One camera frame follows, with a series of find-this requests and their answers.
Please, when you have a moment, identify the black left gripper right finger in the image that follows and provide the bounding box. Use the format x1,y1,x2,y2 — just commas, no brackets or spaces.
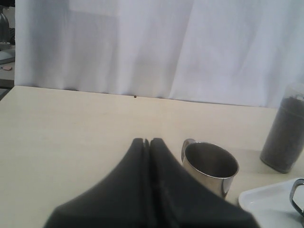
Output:
150,138,259,228

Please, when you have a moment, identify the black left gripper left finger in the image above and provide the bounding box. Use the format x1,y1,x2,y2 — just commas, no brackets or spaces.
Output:
44,138,150,228

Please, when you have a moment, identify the steel mug with kibble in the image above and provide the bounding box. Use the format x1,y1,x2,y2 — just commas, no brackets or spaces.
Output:
289,178,304,218

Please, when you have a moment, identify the white plastic tray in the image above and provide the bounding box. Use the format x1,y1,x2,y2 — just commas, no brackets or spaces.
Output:
238,178,302,228

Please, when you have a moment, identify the tall translucent plastic container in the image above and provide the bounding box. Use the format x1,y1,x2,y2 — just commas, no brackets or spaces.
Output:
260,83,304,173

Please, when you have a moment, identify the white curtain backdrop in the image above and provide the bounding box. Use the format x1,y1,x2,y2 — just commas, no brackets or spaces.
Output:
15,0,304,107

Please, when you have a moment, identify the grey object behind curtain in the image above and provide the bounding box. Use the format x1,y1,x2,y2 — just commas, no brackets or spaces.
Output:
0,0,15,43

